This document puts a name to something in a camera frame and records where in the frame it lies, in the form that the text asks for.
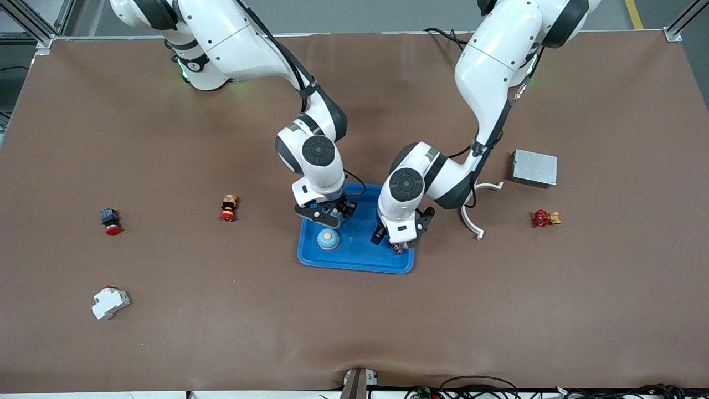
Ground blue plastic tray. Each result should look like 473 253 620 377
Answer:
297 183 416 274

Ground white curved plastic clamp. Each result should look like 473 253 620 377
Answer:
460 182 505 241

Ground grey metal power supply box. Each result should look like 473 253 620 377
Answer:
511 149 558 190

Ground red mushroom button blue base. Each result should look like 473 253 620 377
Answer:
100 208 122 236

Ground white circuit breaker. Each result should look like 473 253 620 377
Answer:
91 286 131 321

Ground red-handled brass valve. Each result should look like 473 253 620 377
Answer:
532 209 562 228

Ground brown camera stand post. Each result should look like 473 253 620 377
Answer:
339 367 367 399

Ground black looped cable bundle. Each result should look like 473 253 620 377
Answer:
407 375 520 399

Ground black arm base cable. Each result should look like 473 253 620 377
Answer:
424 27 471 50

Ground black floor cable bundle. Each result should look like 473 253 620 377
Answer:
554 383 687 399

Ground aluminium frame post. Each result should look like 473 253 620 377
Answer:
663 0 709 43
0 0 73 53

